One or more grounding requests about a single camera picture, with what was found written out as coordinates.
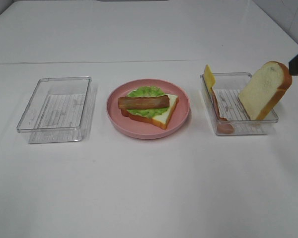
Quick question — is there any yellow cheese slice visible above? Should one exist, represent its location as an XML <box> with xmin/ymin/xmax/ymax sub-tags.
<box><xmin>203</xmin><ymin>64</ymin><xmax>216</xmax><ymax>94</ymax></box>

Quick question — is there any red bacon strip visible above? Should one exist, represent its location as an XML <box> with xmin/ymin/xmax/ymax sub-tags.
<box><xmin>211</xmin><ymin>88</ymin><xmax>234</xmax><ymax>134</ymax></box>

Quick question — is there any brown bacon strip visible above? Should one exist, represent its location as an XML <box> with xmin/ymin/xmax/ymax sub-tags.
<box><xmin>118</xmin><ymin>95</ymin><xmax>170</xmax><ymax>110</ymax></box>

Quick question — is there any white bread slice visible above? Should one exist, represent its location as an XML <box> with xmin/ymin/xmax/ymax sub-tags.
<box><xmin>121</xmin><ymin>94</ymin><xmax>179</xmax><ymax>129</ymax></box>

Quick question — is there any green lettuce leaf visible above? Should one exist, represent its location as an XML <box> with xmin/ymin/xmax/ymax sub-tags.
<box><xmin>127</xmin><ymin>86</ymin><xmax>169</xmax><ymax>118</ymax></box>

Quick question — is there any thick bread slice right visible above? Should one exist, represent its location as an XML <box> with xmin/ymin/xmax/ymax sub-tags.
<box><xmin>238</xmin><ymin>61</ymin><xmax>292</xmax><ymax>120</ymax></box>

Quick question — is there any right clear plastic tray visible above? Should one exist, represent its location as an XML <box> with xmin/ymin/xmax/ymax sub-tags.
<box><xmin>201</xmin><ymin>72</ymin><xmax>279</xmax><ymax>135</ymax></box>

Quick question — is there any clear plastic tray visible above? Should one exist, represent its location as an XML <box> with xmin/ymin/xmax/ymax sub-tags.
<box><xmin>16</xmin><ymin>76</ymin><xmax>97</xmax><ymax>144</ymax></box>
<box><xmin>201</xmin><ymin>72</ymin><xmax>279</xmax><ymax>135</ymax></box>

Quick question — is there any pink round plate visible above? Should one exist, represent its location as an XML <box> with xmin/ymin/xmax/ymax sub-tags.
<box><xmin>106</xmin><ymin>79</ymin><xmax>190</xmax><ymax>139</ymax></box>

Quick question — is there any left clear plastic tray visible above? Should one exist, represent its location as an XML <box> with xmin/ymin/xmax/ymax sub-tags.
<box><xmin>16</xmin><ymin>76</ymin><xmax>97</xmax><ymax>144</ymax></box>

